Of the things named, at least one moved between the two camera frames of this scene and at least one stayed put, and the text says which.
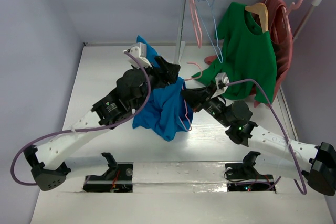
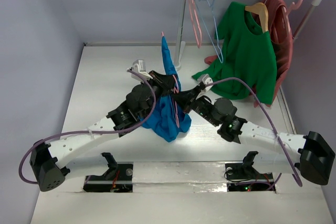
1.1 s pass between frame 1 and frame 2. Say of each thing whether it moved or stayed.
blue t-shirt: moved
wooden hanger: stayed
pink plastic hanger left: stayed
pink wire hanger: moved
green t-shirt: stayed
